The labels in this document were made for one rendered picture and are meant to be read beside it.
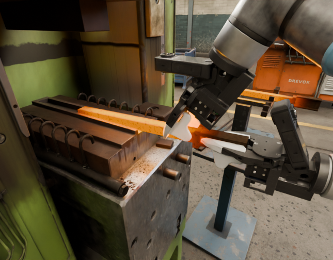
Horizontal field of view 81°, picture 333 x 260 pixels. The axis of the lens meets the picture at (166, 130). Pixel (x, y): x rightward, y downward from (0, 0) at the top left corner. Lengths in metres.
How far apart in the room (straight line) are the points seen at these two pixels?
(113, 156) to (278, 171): 0.31
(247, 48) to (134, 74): 0.50
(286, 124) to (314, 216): 1.55
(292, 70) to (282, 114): 3.62
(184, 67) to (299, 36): 0.17
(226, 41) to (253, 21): 0.04
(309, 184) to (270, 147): 0.09
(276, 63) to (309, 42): 3.64
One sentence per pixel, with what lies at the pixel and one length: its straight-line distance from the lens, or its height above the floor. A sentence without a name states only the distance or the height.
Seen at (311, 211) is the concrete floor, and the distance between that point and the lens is 1.90.
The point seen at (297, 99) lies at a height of 0.96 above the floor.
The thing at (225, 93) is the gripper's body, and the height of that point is 1.12.
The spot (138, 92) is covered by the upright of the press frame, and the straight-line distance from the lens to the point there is 0.76.
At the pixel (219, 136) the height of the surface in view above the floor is 1.03.
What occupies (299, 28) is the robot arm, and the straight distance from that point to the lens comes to 0.29.
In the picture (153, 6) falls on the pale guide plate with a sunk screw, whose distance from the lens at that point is 0.72.
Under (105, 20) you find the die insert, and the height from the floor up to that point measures 1.23.
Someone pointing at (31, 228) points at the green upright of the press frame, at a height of 0.82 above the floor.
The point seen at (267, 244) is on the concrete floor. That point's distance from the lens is 1.57.
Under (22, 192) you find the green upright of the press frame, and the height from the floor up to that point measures 0.92.
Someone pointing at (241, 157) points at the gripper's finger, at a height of 1.02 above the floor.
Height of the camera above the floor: 1.23
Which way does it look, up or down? 29 degrees down
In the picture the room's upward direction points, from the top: straight up
